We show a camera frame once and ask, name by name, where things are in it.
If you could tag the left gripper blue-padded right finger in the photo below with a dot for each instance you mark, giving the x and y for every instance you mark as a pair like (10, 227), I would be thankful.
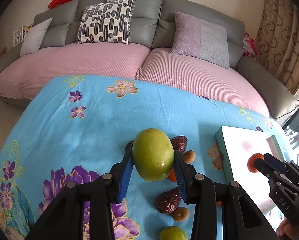
(183, 178)

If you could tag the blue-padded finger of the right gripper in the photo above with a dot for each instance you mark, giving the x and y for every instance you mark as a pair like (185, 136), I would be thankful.
(277, 164)
(264, 168)

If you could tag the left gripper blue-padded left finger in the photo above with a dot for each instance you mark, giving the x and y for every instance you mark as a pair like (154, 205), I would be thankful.
(121, 174)

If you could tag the orange tangerine with stem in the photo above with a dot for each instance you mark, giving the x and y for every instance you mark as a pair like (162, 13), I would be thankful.
(251, 160)

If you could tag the large wrinkled red date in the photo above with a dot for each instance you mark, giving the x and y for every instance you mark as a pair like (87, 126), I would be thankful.
(168, 201)

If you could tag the large green jujube fruit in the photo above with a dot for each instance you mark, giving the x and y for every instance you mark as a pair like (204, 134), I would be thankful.
(153, 154)

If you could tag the small green jujube fruit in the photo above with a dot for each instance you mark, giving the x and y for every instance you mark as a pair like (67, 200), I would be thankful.
(172, 233)

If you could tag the person's right hand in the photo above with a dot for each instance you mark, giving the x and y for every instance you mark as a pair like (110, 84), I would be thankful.
(286, 229)

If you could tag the brown longan near date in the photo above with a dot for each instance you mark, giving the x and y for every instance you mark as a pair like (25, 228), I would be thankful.
(189, 156)

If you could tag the small round red date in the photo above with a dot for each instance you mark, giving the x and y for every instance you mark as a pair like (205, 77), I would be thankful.
(179, 143)

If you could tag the white tray with teal rim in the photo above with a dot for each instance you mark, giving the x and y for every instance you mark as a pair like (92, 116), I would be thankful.
(237, 146)

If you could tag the brown longan near green fruit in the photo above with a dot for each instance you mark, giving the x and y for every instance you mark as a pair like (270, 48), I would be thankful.
(180, 214)

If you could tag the blue floral tablecloth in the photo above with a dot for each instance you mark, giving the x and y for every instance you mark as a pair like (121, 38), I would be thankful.
(77, 128)

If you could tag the pink floral cloth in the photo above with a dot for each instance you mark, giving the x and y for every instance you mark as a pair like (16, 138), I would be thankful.
(249, 46)

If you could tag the brown patterned curtain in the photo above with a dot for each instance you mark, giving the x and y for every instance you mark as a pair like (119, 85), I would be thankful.
(278, 42)

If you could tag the lilac grey cushion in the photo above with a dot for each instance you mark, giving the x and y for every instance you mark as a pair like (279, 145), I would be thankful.
(200, 39)

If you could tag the pink sofa seat cover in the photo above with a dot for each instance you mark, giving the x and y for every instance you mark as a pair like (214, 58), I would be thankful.
(22, 77)

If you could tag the black white patterned cushion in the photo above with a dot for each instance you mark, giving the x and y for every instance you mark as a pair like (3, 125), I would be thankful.
(106, 22)

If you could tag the light grey cushion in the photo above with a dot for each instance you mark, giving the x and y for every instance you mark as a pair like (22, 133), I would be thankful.
(34, 38)

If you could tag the grey leather sofa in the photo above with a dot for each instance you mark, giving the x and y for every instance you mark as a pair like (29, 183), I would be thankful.
(153, 26)

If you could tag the white magazine rack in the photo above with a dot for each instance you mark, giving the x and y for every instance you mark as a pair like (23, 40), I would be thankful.
(20, 34)

